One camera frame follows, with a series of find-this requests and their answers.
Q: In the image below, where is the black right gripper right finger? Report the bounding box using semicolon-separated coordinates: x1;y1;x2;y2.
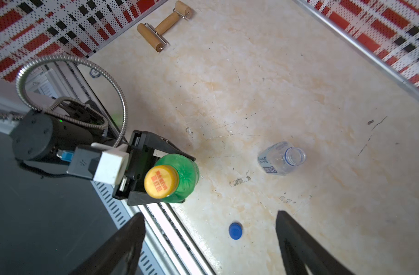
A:
276;211;352;275

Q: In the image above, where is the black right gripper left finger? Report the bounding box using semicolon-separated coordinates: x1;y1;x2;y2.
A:
70;213;146;275

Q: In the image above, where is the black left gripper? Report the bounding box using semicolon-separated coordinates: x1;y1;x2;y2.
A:
113;130;196;206

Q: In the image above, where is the yellow bottle cap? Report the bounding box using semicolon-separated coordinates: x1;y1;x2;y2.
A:
144;165;179;199

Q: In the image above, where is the green plastic soda bottle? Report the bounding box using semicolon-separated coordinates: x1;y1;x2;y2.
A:
156;154;200;204

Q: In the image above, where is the blue bottle cap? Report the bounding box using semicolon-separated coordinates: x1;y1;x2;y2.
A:
229;222;243;240

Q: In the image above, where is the clear small water bottle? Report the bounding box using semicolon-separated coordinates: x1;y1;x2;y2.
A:
258;142;306;176

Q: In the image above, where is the wooden double roller tool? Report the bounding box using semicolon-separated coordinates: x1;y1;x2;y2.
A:
137;1;193;53

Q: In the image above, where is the left metal flex conduit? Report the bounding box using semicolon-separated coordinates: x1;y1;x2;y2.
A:
0;55;128;145

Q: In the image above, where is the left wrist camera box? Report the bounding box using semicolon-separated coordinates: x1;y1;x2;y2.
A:
67;143;129;186

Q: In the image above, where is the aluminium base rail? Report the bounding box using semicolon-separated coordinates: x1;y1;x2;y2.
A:
23;61;217;275

